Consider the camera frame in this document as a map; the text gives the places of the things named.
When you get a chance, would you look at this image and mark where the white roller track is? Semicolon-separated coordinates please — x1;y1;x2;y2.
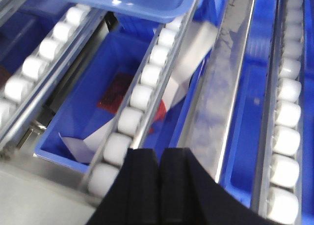
0;4;106;149
251;0;305;225
80;16;197;201

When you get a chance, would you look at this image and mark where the red label card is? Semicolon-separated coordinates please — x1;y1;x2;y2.
97;73;133;114

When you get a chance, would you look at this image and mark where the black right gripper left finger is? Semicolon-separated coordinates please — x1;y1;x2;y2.
87;148;159;225

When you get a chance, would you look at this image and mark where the left white roller track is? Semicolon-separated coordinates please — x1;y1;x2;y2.
0;4;106;149

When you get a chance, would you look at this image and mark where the middle white roller track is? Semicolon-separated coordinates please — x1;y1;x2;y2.
80;16;197;201

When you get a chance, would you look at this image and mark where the blue plastic tray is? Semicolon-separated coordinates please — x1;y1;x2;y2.
67;0;195;23

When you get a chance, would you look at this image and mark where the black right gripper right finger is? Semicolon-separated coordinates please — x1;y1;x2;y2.
159;148;271;225

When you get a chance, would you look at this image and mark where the right white roller track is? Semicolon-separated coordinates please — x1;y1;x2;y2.
251;0;305;225

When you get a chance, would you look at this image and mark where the blue bin right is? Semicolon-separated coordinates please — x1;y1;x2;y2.
219;0;276;207

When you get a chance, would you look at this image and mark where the blue bin with papers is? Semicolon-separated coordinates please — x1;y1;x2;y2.
33;26;209;174

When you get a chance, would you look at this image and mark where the white paper sheet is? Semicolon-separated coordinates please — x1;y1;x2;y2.
59;117;115;164

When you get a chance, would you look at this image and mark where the dark blue bin left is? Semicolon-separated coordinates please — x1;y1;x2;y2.
0;0;73;86

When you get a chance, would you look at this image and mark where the metal divider rail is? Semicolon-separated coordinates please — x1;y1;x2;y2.
177;0;256;182

